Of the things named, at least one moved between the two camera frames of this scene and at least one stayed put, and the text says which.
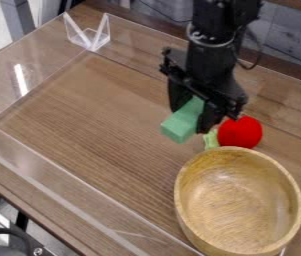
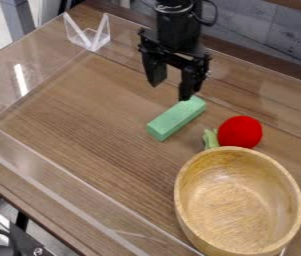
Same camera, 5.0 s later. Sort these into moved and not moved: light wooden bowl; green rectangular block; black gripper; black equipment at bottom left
Moved: green rectangular block; black gripper
Not moved: black equipment at bottom left; light wooden bowl
